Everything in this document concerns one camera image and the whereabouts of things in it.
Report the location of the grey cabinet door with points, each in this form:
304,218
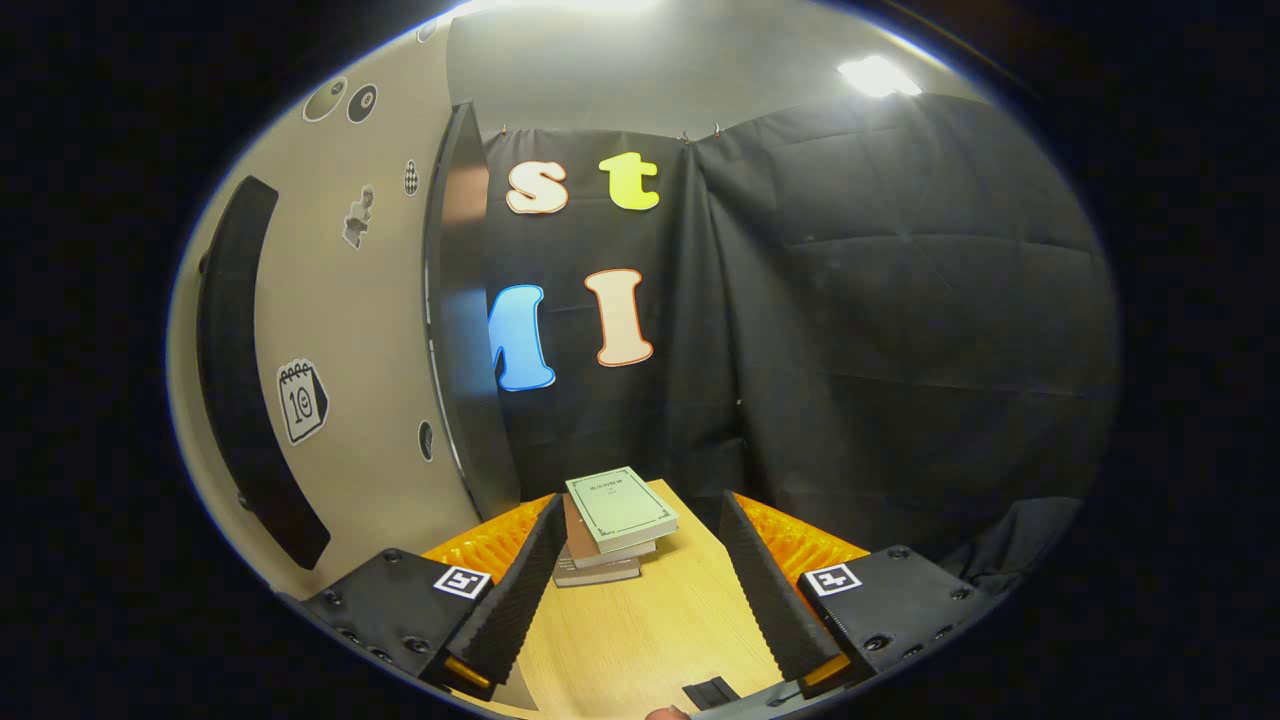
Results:
370,330

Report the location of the brown book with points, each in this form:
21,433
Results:
580,545

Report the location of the green book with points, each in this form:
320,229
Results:
620,508

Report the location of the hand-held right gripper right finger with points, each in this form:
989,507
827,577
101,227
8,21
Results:
770,600

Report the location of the long ceiling light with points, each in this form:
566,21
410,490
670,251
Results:
878,76
560,5

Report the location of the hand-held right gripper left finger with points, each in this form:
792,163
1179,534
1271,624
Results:
520,600

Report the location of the black backdrop cloth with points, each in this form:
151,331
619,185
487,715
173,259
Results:
900,330

